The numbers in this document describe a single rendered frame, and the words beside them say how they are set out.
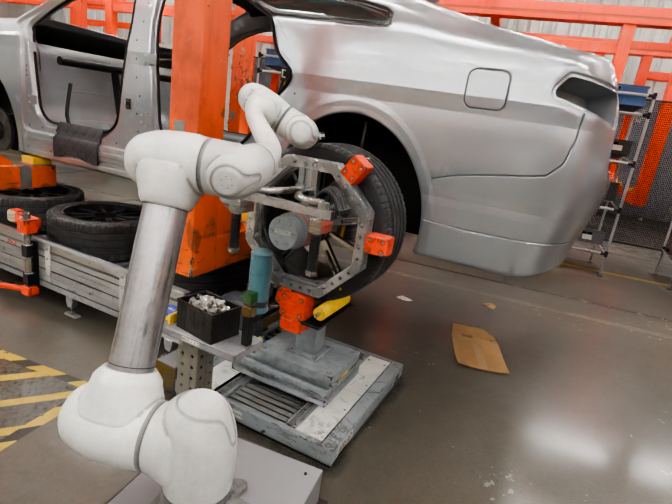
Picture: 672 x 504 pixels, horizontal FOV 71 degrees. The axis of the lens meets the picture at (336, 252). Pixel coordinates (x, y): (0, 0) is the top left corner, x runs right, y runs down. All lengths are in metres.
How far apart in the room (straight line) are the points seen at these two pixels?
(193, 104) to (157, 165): 0.96
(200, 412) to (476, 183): 1.45
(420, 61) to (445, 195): 0.57
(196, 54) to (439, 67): 0.97
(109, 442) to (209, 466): 0.22
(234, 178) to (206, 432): 0.53
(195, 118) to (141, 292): 1.07
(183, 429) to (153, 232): 0.42
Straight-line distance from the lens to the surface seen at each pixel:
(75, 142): 3.52
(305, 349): 2.21
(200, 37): 2.05
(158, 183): 1.11
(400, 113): 2.15
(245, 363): 2.27
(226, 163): 1.04
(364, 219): 1.74
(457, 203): 2.08
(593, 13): 8.10
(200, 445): 1.07
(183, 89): 2.09
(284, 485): 1.31
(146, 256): 1.12
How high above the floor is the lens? 1.29
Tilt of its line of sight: 16 degrees down
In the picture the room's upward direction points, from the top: 8 degrees clockwise
